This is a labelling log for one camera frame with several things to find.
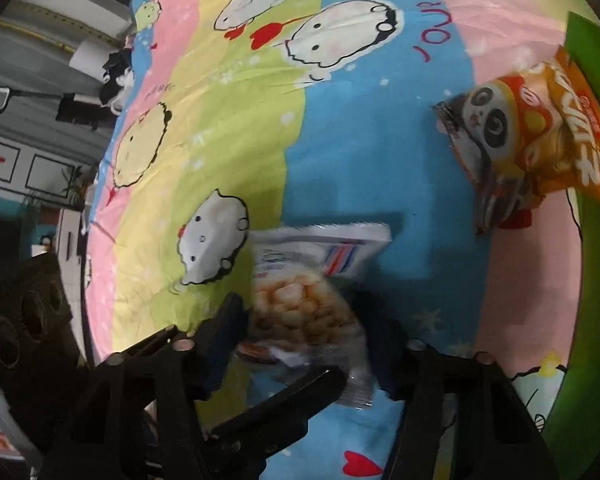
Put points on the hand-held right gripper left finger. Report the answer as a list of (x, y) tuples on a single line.
[(226, 332)]

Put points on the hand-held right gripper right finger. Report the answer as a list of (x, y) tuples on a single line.
[(382, 342)]

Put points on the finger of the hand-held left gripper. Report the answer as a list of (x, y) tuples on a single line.
[(280, 410)]

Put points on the white corn snack packet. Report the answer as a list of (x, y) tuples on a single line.
[(305, 300)]

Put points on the green cardboard box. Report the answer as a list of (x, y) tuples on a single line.
[(595, 285)]

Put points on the potted plant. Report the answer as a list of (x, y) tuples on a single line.
[(80, 187)]

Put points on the white cabinet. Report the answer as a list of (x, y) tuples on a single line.
[(40, 170)]

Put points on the striped cartoon printed blanket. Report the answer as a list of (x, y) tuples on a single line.
[(330, 160)]

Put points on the orange panda snack packet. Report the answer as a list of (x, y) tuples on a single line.
[(530, 135)]

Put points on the dark clothing heap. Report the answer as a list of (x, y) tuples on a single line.
[(117, 75)]

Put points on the white lamp shade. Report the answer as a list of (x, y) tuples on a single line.
[(89, 59)]

